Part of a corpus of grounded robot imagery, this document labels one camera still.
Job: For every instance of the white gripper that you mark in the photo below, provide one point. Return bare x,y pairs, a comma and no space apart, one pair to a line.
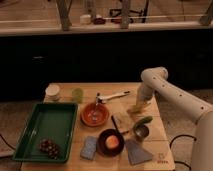
144,94

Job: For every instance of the yellow banana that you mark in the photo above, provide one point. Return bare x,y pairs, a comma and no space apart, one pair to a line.
133,110

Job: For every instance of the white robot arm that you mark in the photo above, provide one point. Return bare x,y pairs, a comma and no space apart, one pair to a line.
197,110

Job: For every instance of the green plastic cup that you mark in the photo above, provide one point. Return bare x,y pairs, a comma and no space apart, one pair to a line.
77,95

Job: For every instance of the green cucumber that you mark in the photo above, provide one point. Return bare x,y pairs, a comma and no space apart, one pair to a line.
142,121

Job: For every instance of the orange bowl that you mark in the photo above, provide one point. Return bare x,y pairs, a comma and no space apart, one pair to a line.
102,115

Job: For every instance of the orange fruit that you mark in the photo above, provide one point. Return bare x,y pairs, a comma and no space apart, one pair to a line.
112,142

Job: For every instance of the metal spoon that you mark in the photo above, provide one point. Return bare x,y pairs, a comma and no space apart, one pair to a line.
94,118

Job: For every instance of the dark round bowl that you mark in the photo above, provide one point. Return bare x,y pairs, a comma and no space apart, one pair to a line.
101,146

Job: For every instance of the grey blue cloth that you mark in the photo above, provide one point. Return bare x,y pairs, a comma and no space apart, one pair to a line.
136,154

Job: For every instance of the blue sponge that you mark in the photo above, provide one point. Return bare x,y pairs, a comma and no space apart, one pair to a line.
89,148

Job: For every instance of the green plastic tray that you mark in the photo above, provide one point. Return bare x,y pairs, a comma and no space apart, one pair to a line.
48,121

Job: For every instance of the white round container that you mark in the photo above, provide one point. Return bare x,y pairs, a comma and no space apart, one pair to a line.
53,92

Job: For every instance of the dark red grapes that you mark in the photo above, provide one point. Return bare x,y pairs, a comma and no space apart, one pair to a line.
49,147

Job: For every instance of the wooden brush with black handle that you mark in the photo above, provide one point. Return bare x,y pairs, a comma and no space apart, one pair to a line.
120,123

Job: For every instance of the white handled kitchen tool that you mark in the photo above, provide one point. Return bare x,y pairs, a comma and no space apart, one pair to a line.
104,98

